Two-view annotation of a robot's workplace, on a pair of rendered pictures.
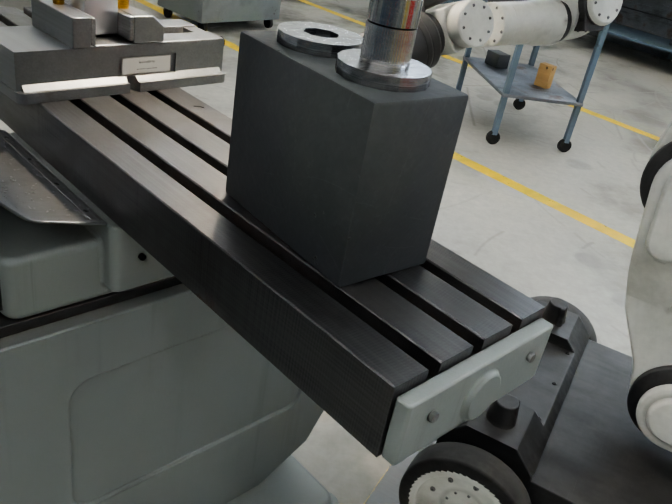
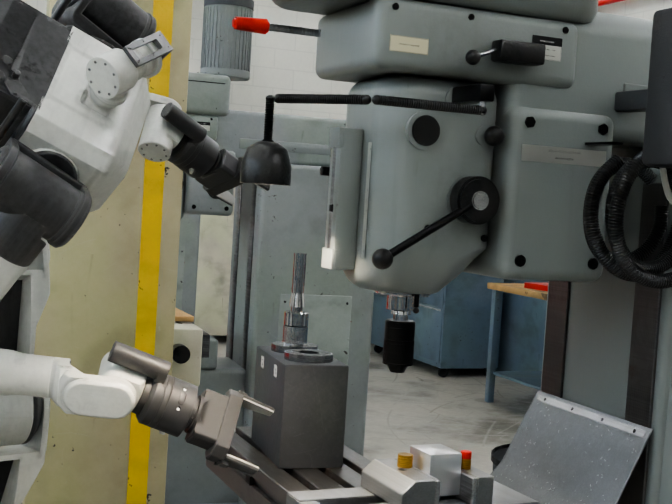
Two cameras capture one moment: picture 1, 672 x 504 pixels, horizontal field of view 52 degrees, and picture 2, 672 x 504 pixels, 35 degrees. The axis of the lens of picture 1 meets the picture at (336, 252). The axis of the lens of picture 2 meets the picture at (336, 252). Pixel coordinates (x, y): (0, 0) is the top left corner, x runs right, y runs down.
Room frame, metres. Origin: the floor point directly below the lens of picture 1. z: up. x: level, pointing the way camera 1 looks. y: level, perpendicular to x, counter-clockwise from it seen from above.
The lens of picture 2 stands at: (2.48, 0.93, 1.45)
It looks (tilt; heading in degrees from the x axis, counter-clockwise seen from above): 3 degrees down; 205
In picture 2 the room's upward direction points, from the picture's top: 4 degrees clockwise
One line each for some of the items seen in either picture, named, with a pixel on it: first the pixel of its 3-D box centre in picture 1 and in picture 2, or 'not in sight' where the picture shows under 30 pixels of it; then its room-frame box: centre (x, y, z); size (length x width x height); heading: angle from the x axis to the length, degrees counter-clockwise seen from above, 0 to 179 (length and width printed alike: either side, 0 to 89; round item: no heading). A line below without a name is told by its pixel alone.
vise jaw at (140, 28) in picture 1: (125, 18); (399, 483); (1.07, 0.38, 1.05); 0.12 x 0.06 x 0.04; 51
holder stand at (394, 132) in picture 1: (335, 143); (298, 401); (0.69, 0.02, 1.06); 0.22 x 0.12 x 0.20; 43
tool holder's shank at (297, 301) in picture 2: not in sight; (298, 282); (0.65, -0.01, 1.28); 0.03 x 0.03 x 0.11
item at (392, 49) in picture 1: (389, 34); (295, 330); (0.65, -0.01, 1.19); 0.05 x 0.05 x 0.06
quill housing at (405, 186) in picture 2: not in sight; (412, 186); (0.93, 0.32, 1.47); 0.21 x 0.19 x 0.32; 48
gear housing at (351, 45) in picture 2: not in sight; (443, 51); (0.91, 0.34, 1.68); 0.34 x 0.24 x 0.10; 138
